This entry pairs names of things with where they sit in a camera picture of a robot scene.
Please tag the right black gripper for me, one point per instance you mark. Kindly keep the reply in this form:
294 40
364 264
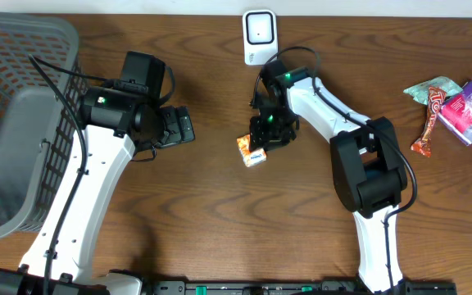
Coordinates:
261 139

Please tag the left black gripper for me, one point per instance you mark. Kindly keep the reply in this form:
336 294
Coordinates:
183 125

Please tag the orange tissue pack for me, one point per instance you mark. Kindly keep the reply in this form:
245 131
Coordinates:
250 158

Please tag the teal wet wipes pack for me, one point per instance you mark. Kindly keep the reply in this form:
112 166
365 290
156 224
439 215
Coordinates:
420 92

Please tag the red brown snack bar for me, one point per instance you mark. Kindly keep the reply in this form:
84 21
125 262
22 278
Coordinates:
436 98

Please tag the purple sanitary pad pack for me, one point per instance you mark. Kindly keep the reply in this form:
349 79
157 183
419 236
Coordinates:
456 114

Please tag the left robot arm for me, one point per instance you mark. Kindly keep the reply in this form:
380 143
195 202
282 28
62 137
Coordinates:
115 121

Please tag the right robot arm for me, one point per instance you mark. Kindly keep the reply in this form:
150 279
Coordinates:
369 172

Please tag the white barcode scanner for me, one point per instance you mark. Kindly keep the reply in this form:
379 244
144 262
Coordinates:
260 36

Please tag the grey plastic mesh basket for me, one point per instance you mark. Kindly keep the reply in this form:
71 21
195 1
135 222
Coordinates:
35 130

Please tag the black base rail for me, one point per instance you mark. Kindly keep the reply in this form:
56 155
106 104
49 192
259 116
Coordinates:
339 286

